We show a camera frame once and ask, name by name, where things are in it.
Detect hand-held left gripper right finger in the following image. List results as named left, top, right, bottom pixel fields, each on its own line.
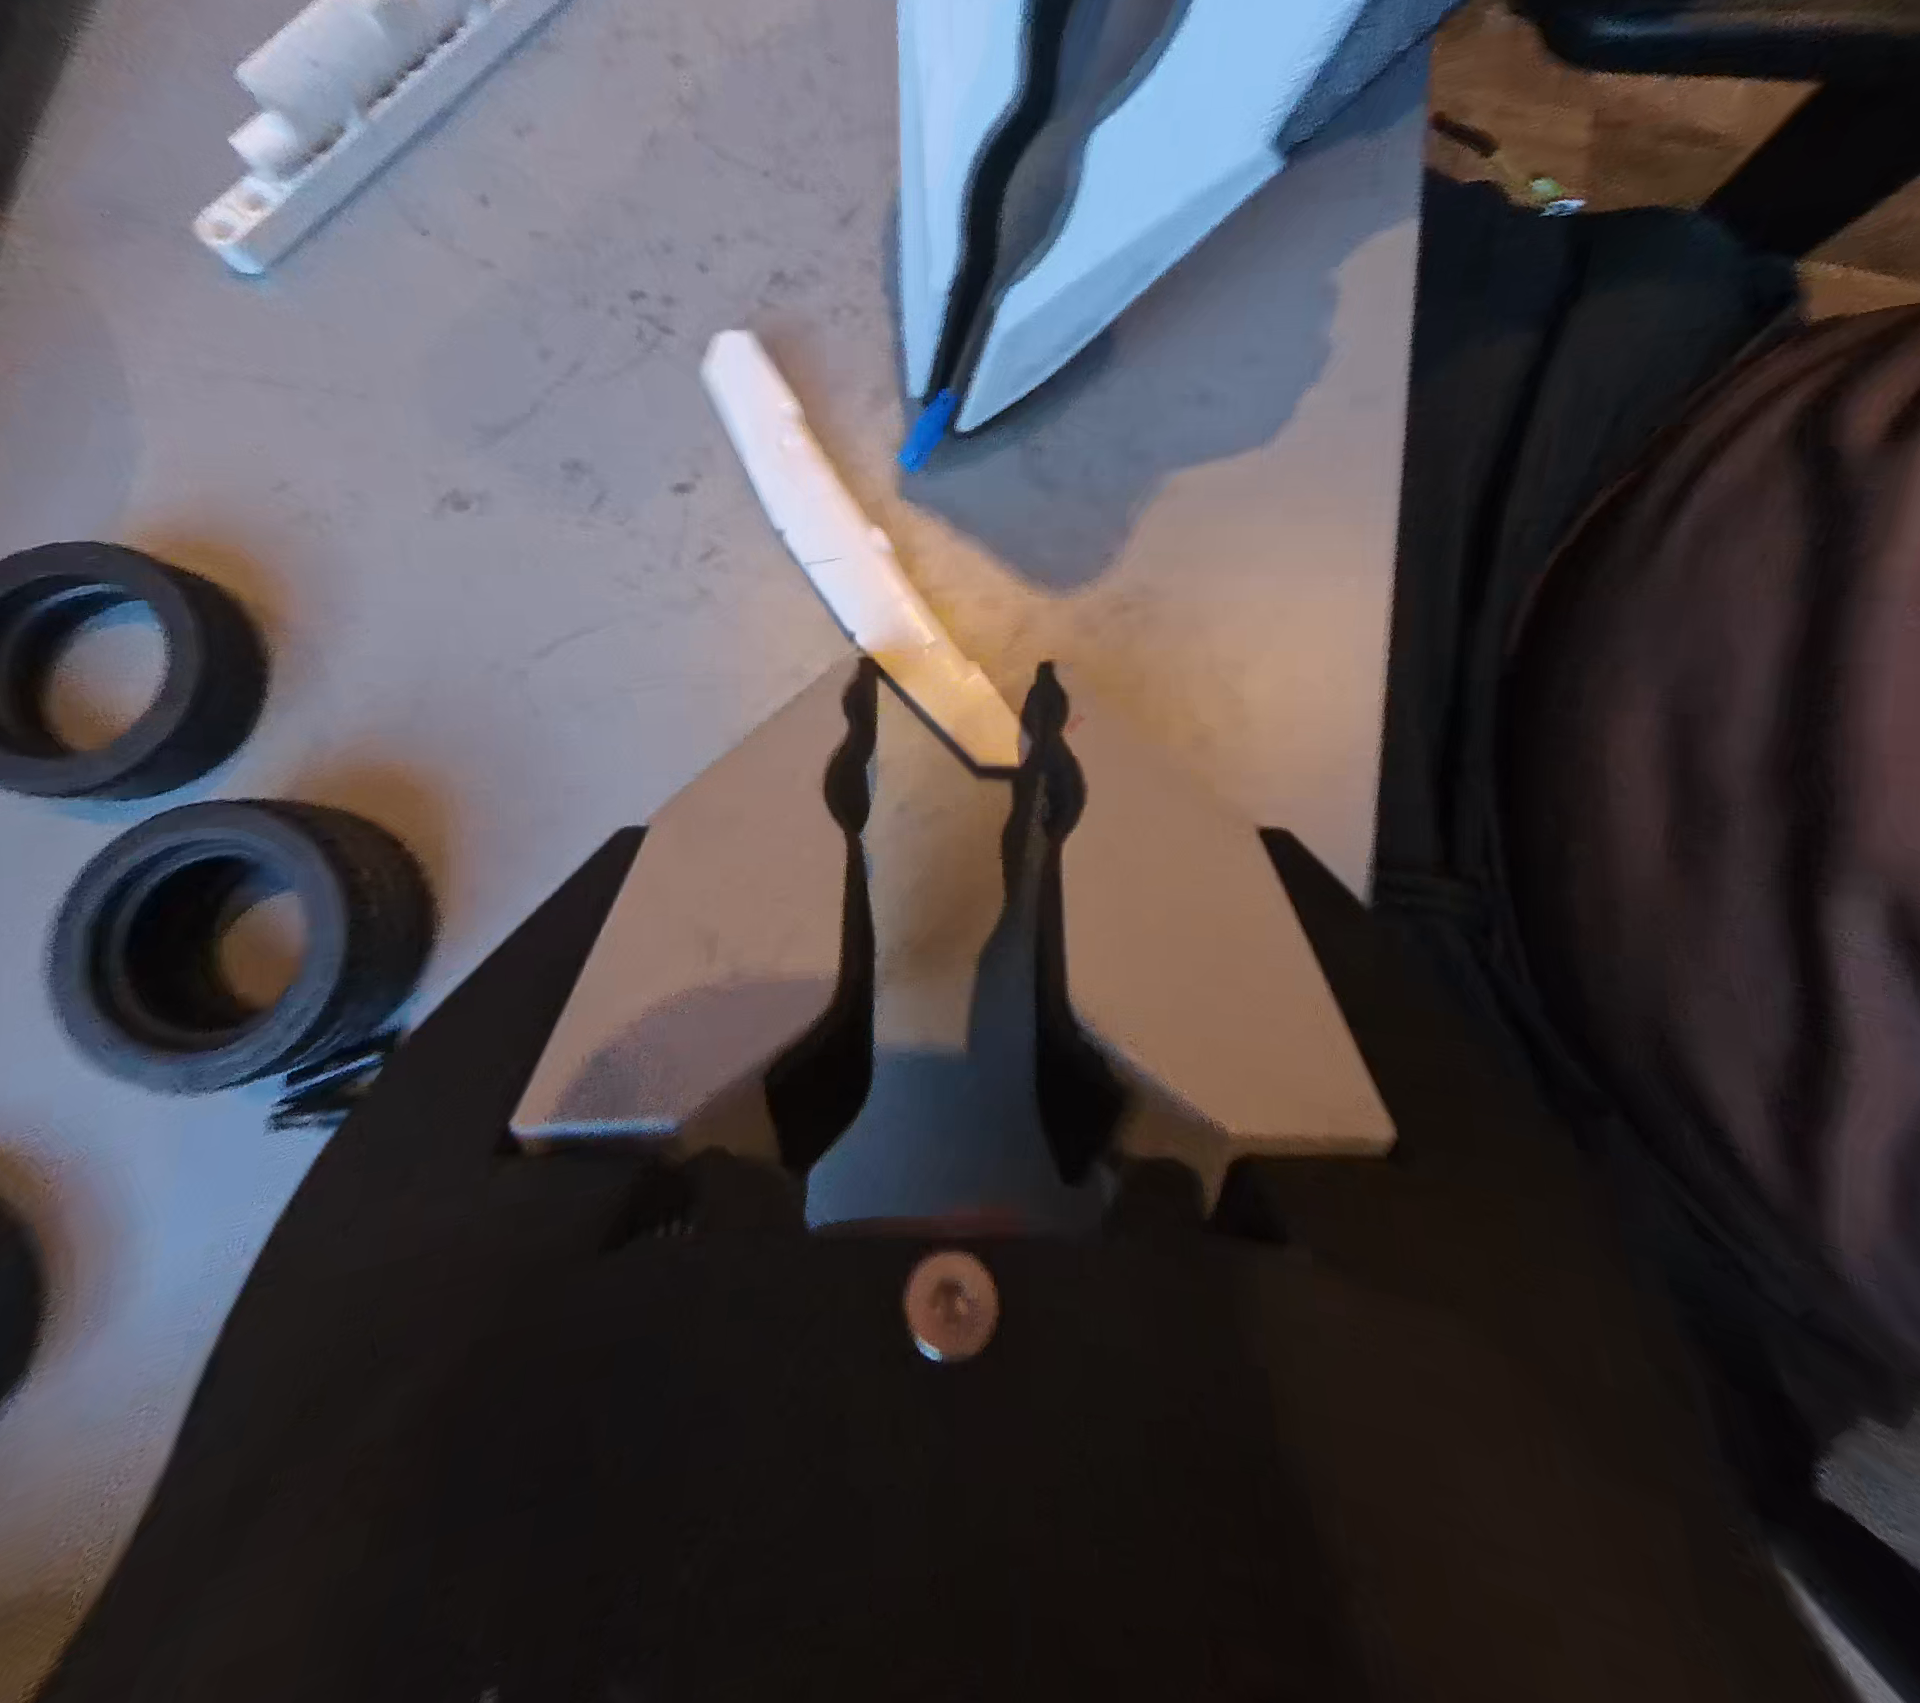
left=1005, top=664, right=1400, bottom=1184

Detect person's black garment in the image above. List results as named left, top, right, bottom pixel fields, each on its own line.
left=1372, top=165, right=1920, bottom=1703

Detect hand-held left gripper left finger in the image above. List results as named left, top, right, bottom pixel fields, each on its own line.
left=510, top=658, right=885, bottom=1178

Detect black rubber toy tyre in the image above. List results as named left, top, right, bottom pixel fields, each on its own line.
left=44, top=799, right=441, bottom=1130
left=0, top=540, right=274, bottom=805
left=0, top=1190, right=51, bottom=1407

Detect black mesh office chair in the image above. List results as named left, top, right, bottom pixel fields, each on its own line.
left=1514, top=0, right=1920, bottom=265

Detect person's brown-shirted torso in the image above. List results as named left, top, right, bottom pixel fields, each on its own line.
left=1499, top=309, right=1920, bottom=1481

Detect grey desk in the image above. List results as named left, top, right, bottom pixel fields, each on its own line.
left=0, top=0, right=1429, bottom=1703

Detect white beam with cylinders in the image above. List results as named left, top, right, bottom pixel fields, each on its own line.
left=192, top=0, right=616, bottom=278

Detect long white pointed panel piece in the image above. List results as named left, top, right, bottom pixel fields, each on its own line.
left=699, top=328, right=1036, bottom=775

